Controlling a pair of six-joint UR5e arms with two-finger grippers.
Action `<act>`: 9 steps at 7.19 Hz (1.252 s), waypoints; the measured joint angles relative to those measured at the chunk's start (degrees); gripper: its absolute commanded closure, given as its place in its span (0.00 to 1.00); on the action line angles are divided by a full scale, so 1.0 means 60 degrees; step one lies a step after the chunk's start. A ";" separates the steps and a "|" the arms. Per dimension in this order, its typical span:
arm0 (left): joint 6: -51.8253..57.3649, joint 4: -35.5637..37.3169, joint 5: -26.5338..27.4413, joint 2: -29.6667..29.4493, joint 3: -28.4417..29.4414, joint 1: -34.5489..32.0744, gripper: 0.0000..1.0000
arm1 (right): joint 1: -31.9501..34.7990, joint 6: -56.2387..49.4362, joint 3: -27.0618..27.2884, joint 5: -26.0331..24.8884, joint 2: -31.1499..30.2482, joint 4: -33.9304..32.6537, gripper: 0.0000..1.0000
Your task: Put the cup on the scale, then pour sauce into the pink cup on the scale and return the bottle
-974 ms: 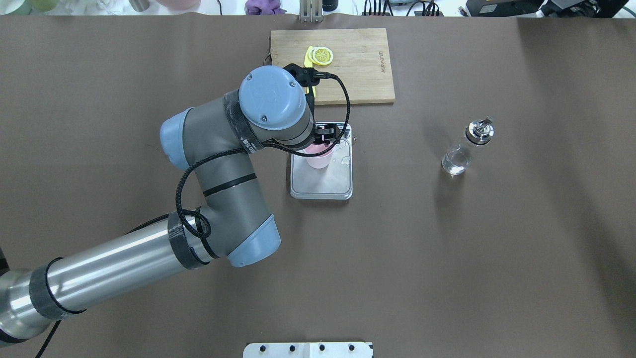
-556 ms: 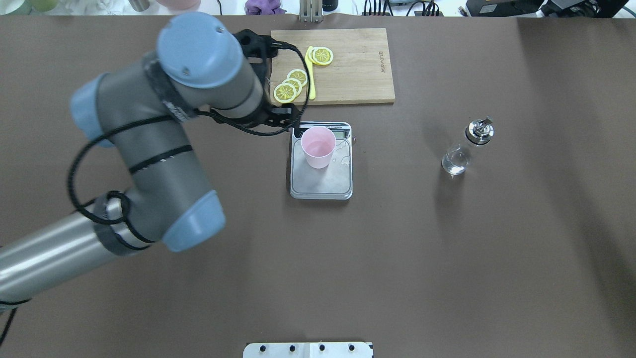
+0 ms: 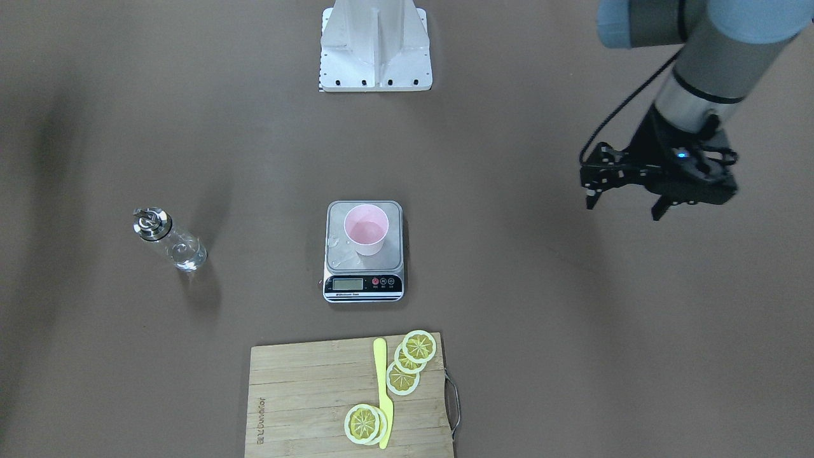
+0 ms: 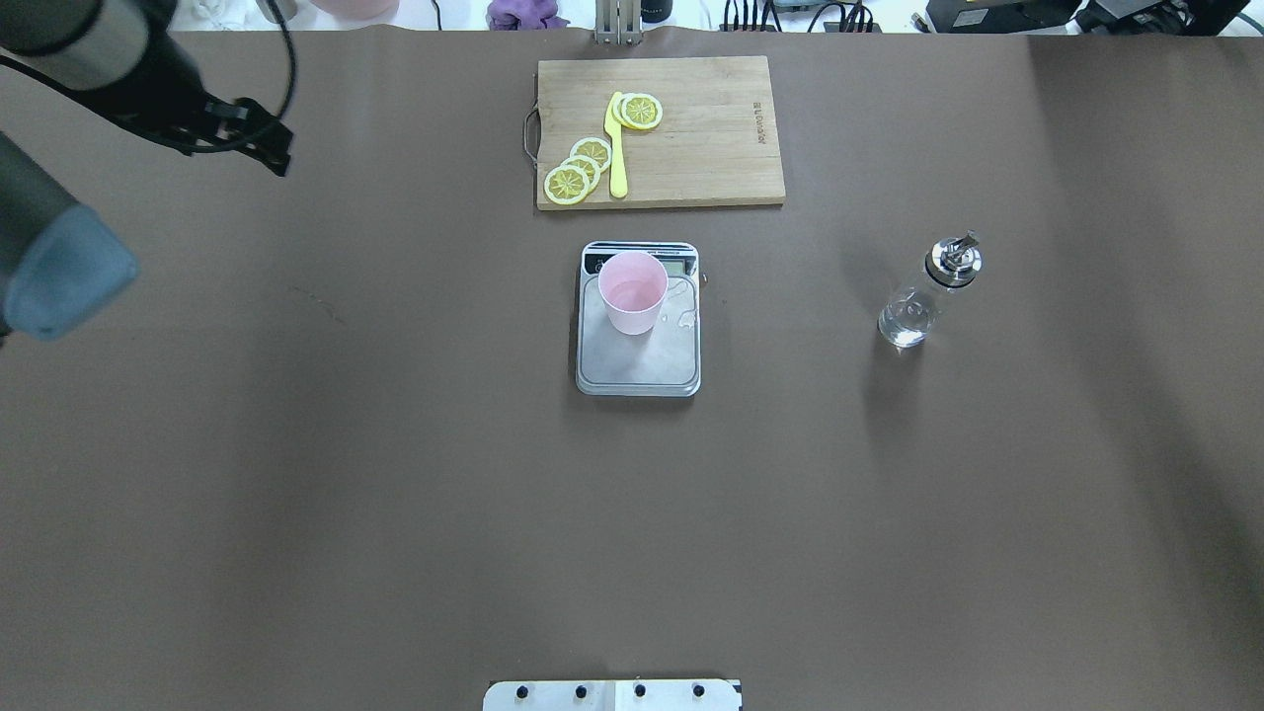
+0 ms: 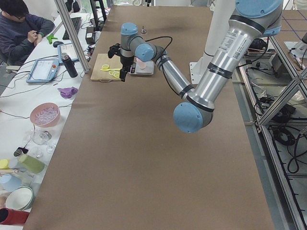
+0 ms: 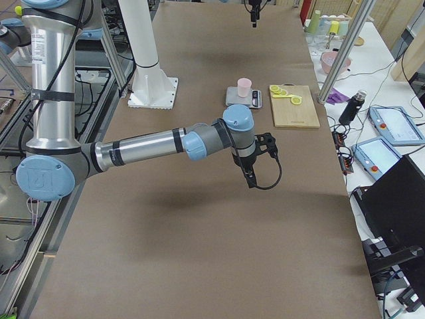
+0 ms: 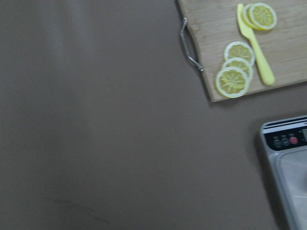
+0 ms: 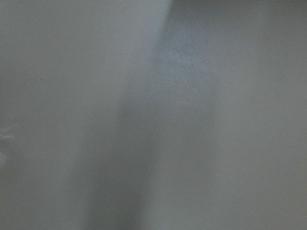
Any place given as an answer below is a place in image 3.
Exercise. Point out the glass sauce bottle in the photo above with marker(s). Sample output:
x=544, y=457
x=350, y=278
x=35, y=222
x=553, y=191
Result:
x=156, y=227

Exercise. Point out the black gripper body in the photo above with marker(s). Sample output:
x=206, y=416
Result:
x=650, y=144

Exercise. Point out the lemon slice pair under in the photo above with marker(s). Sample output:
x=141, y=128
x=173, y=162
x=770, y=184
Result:
x=383, y=427

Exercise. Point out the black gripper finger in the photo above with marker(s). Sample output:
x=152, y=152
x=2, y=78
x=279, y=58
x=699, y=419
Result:
x=592, y=198
x=661, y=206

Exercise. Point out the lemon slice back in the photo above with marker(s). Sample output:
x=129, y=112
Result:
x=419, y=346

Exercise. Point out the lemon slice middle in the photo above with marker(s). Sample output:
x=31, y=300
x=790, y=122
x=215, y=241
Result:
x=404, y=364

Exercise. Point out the lemon slice front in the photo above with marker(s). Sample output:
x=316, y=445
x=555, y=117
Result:
x=399, y=382

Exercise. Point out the silver electronic kitchen scale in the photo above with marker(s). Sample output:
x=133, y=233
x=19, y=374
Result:
x=352, y=278

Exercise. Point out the yellow plastic knife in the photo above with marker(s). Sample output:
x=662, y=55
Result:
x=384, y=402

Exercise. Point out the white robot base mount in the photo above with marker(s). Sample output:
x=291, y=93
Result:
x=375, y=46

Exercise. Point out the bamboo cutting board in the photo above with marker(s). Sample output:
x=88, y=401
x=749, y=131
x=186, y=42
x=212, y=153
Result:
x=300, y=393

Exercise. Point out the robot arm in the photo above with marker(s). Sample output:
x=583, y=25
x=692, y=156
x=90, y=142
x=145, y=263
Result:
x=725, y=47

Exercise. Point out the lemon slice pair top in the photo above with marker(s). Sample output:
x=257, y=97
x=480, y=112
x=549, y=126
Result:
x=360, y=423

